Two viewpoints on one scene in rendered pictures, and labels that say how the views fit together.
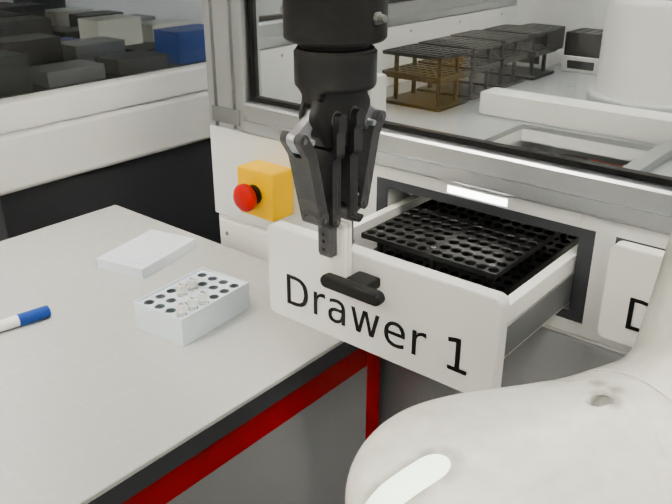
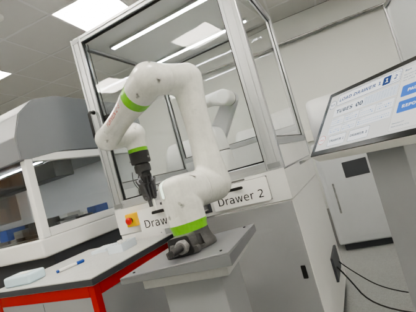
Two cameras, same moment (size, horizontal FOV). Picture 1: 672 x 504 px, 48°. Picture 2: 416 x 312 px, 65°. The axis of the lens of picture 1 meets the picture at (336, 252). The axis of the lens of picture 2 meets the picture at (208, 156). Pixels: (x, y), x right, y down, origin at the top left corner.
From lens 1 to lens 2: 88 cm
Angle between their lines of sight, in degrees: 31
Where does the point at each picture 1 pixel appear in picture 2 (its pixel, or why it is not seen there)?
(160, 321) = (115, 248)
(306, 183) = (143, 190)
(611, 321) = (216, 207)
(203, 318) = (125, 244)
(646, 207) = not seen: hidden behind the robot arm
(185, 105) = (102, 221)
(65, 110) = (69, 226)
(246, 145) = (125, 211)
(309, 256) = (148, 213)
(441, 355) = not seen: hidden behind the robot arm
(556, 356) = (211, 223)
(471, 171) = not seen: hidden behind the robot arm
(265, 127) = (129, 203)
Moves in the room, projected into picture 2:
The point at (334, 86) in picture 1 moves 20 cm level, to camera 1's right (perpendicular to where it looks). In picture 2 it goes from (143, 169) to (185, 158)
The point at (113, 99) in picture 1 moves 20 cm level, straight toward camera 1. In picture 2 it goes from (82, 221) to (87, 221)
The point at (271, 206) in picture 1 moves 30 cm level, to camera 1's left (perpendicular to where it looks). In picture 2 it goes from (135, 221) to (78, 238)
